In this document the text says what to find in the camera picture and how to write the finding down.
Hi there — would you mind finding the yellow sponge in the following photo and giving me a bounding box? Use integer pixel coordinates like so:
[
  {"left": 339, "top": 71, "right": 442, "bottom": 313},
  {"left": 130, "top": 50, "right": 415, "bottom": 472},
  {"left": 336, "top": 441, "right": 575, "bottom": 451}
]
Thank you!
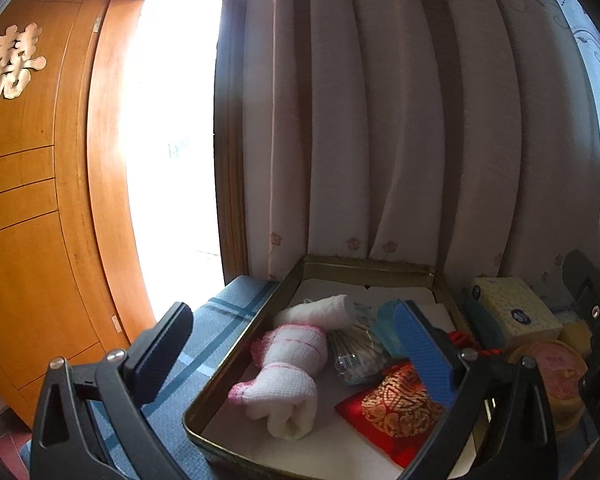
[{"left": 559, "top": 321, "right": 592, "bottom": 359}]

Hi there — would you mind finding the red gold embroidered pouch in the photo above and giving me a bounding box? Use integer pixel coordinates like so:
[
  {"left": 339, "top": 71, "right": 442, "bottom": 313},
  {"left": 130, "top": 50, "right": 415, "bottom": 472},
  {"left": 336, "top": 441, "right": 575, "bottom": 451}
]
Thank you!
[{"left": 335, "top": 360, "right": 446, "bottom": 469}]

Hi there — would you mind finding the cotton swab bag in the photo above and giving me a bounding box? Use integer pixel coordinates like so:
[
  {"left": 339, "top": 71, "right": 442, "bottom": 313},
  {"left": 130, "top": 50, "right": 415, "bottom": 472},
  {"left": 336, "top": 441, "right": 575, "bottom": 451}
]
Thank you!
[{"left": 327, "top": 325, "right": 392, "bottom": 386}]

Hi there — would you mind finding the pink trimmed white towel roll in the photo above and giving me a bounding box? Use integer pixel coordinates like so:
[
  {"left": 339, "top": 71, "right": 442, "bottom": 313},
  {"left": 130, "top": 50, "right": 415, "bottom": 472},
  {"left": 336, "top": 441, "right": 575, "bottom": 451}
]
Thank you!
[{"left": 227, "top": 324, "right": 328, "bottom": 441}]

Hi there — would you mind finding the teal cloth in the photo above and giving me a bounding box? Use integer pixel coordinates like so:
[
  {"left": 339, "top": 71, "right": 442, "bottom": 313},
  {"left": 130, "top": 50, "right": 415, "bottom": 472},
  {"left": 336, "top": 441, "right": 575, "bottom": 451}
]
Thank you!
[{"left": 370, "top": 299, "right": 406, "bottom": 360}]

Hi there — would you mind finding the yellow round tin lid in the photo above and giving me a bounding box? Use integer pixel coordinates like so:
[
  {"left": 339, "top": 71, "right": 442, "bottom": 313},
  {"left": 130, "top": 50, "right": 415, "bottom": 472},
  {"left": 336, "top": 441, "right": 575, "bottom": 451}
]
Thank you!
[{"left": 507, "top": 339, "right": 588, "bottom": 436}]

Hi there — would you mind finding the yellow patterned tissue box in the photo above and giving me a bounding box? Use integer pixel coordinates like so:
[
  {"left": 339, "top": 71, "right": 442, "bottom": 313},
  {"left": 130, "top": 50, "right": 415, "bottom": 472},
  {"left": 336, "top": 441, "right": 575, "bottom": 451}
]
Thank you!
[{"left": 466, "top": 278, "right": 562, "bottom": 350}]

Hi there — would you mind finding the wooden door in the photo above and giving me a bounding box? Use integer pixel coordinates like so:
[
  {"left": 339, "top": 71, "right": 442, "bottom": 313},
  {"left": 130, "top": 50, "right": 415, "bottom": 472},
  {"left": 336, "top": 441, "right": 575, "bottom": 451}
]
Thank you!
[{"left": 0, "top": 0, "right": 156, "bottom": 424}]

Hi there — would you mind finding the floral beige curtain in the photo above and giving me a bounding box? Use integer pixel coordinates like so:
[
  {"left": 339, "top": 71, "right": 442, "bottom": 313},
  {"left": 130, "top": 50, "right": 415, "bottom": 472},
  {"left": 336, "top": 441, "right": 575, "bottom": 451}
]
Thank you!
[{"left": 214, "top": 0, "right": 600, "bottom": 308}]

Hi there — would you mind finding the white character door ornament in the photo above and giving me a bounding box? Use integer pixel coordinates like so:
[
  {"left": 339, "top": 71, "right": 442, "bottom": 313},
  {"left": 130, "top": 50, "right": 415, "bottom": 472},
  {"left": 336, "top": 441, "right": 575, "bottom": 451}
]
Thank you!
[{"left": 0, "top": 22, "right": 47, "bottom": 100}]

